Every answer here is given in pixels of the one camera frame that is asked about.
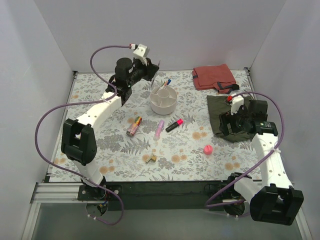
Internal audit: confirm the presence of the grey thin pen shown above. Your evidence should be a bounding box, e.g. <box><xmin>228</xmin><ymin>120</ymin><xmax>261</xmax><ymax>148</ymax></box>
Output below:
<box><xmin>150</xmin><ymin>60</ymin><xmax>161</xmax><ymax>91</ymax></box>

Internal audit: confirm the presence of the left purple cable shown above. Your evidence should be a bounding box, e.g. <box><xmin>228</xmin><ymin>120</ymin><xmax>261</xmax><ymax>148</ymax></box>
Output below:
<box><xmin>34</xmin><ymin>44</ymin><xmax>133</xmax><ymax>226</ymax></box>

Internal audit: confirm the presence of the aluminium front rail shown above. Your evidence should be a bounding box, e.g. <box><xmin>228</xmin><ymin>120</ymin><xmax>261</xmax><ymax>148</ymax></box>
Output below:
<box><xmin>31</xmin><ymin>182</ymin><xmax>83</xmax><ymax>204</ymax></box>

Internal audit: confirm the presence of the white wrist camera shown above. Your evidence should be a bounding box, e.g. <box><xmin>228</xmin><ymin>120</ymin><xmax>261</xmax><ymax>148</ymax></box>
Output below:
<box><xmin>226</xmin><ymin>94</ymin><xmax>244</xmax><ymax>115</ymax></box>
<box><xmin>129</xmin><ymin>43</ymin><xmax>150</xmax><ymax>65</ymax></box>

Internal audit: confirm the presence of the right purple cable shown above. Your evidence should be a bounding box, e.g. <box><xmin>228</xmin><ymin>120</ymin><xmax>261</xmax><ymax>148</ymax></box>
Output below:
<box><xmin>204</xmin><ymin>91</ymin><xmax>286</xmax><ymax>218</ymax></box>

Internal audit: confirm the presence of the folded olive green cloth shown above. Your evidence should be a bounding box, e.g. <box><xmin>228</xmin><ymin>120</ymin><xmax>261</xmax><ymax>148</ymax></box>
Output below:
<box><xmin>206</xmin><ymin>95</ymin><xmax>250</xmax><ymax>143</ymax></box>

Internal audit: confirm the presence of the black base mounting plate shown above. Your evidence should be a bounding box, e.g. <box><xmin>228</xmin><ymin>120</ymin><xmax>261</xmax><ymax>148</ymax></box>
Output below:
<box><xmin>77</xmin><ymin>181</ymin><xmax>257</xmax><ymax>212</ymax></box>

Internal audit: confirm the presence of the purple cable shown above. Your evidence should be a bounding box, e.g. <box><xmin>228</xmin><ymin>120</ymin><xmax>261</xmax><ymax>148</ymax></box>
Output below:
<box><xmin>204</xmin><ymin>91</ymin><xmax>286</xmax><ymax>218</ymax></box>
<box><xmin>34</xmin><ymin>44</ymin><xmax>133</xmax><ymax>226</ymax></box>

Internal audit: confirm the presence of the floral patterned table mat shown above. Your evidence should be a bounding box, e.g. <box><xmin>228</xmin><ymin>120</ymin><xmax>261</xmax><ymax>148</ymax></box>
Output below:
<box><xmin>48</xmin><ymin>69</ymin><xmax>278</xmax><ymax>183</ymax></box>

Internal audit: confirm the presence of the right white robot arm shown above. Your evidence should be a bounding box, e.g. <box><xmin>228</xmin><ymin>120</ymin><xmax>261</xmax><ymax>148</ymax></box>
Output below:
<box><xmin>219</xmin><ymin>96</ymin><xmax>304</xmax><ymax>226</ymax></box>

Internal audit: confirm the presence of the folded red cloth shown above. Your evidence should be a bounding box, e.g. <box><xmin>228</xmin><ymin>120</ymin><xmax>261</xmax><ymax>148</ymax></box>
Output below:
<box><xmin>192</xmin><ymin>64</ymin><xmax>240</xmax><ymax>94</ymax></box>

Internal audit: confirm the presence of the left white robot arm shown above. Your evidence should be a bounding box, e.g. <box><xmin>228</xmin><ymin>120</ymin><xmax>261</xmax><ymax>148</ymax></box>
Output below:
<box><xmin>61</xmin><ymin>57</ymin><xmax>159</xmax><ymax>200</ymax></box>

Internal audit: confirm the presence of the pink round sharpener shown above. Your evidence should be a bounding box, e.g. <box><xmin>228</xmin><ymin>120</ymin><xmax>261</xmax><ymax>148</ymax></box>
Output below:
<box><xmin>203</xmin><ymin>144</ymin><xmax>214</xmax><ymax>156</ymax></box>

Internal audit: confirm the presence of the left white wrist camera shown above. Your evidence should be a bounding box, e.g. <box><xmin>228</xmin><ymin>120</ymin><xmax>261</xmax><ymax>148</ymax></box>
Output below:
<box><xmin>129</xmin><ymin>43</ymin><xmax>150</xmax><ymax>65</ymax></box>

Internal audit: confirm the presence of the white divided round organizer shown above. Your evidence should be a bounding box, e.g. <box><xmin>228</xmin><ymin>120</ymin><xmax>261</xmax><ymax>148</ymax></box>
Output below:
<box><xmin>149</xmin><ymin>86</ymin><xmax>178</xmax><ymax>116</ymax></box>

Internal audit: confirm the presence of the pink black highlighter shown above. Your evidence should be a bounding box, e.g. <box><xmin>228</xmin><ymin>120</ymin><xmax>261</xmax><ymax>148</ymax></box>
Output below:
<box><xmin>165</xmin><ymin>119</ymin><xmax>184</xmax><ymax>133</ymax></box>

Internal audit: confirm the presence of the gold binder clip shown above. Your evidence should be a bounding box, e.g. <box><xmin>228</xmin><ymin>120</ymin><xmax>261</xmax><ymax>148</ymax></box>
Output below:
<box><xmin>145</xmin><ymin>153</ymin><xmax>157</xmax><ymax>164</ymax></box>

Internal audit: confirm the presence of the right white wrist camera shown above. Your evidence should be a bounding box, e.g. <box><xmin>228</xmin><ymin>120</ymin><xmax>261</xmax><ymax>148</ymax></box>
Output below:
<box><xmin>226</xmin><ymin>94</ymin><xmax>244</xmax><ymax>115</ymax></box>

